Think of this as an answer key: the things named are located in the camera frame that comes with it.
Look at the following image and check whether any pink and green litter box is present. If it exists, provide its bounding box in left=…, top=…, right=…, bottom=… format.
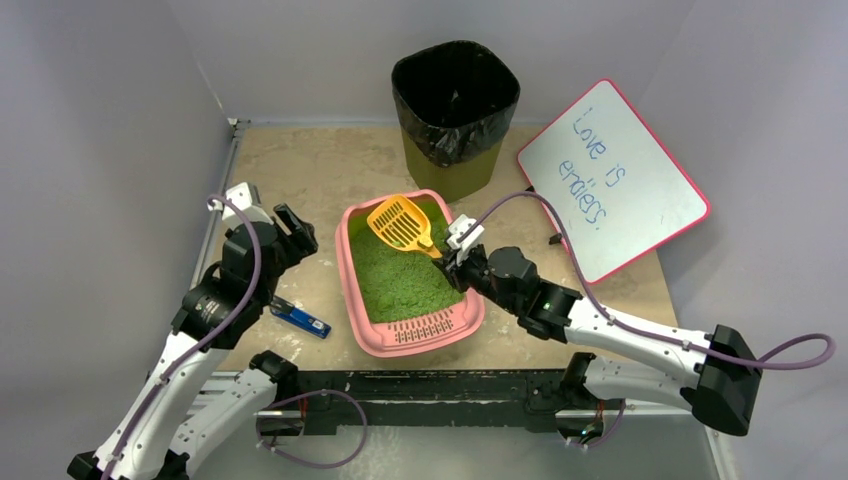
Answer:
left=335, top=196, right=485, bottom=358

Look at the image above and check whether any pink framed whiteboard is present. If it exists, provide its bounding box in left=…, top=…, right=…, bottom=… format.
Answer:
left=517, top=79, right=711, bottom=284

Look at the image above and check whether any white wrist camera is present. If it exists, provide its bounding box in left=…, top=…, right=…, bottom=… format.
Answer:
left=446, top=214, right=485, bottom=266
left=207, top=182, right=273, bottom=229

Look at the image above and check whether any green cat litter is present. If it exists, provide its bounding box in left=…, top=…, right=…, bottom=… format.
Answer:
left=348, top=215, right=464, bottom=324

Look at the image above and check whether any blue and black stapler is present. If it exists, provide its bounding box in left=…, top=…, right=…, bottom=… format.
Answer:
left=269, top=296, right=332, bottom=339

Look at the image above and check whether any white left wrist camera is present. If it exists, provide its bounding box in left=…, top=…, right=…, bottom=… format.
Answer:
left=207, top=182, right=273, bottom=229

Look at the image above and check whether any olive green trash bin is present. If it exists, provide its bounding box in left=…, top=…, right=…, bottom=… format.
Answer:
left=401, top=131, right=503, bottom=203

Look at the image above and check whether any yellow litter scoop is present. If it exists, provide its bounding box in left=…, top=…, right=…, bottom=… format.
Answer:
left=367, top=194, right=442, bottom=259

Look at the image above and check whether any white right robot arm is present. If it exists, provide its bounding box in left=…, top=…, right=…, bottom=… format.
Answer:
left=433, top=246, right=763, bottom=437

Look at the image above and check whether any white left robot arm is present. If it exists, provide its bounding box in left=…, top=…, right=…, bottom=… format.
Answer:
left=67, top=193, right=318, bottom=479

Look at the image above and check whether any black trash bag liner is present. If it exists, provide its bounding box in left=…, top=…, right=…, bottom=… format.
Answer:
left=390, top=40, right=521, bottom=168

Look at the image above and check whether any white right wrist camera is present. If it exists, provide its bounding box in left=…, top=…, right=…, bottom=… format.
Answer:
left=446, top=214, right=485, bottom=266

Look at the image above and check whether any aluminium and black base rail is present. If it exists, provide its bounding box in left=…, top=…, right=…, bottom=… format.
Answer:
left=135, top=368, right=723, bottom=439

